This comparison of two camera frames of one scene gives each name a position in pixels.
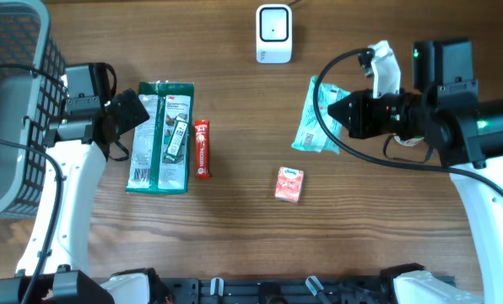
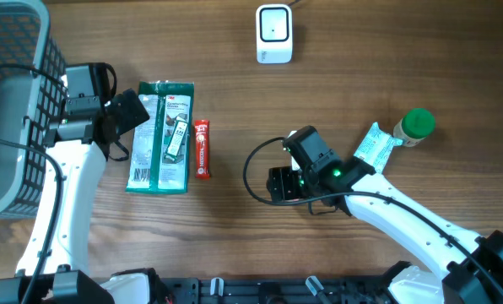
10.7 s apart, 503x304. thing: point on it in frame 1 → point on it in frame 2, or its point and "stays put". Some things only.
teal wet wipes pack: (309, 135) → (376, 148)
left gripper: (132, 109) stays put
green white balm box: (176, 138) stays put
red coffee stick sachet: (202, 149) stays put
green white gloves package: (160, 145) stays put
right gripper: (359, 123) → (281, 183)
